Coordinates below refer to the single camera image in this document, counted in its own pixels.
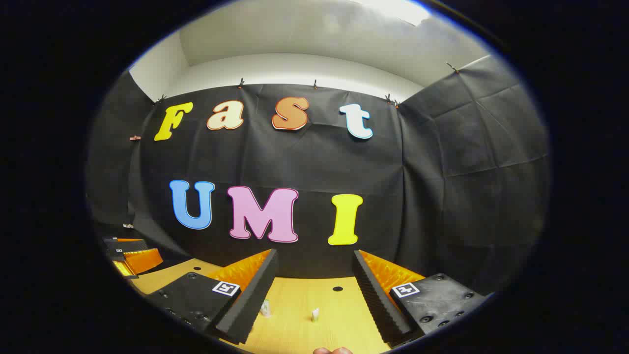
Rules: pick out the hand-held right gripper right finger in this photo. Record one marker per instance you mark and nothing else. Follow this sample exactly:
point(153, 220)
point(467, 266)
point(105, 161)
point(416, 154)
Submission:
point(378, 305)

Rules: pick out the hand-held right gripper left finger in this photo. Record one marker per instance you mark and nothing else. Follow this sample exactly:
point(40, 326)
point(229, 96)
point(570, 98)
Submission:
point(245, 305)

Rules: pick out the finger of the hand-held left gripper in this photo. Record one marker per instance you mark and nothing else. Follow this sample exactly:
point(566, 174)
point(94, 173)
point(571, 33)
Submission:
point(142, 260)
point(125, 244)

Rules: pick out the white green lotion bottle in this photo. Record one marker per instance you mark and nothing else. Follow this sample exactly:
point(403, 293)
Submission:
point(266, 308)

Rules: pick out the grey cosmetic tube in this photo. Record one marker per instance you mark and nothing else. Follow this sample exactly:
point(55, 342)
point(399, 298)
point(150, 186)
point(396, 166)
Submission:
point(315, 314)

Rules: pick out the black backdrop cloth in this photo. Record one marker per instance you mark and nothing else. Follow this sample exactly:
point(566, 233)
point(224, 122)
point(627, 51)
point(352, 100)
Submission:
point(314, 162)

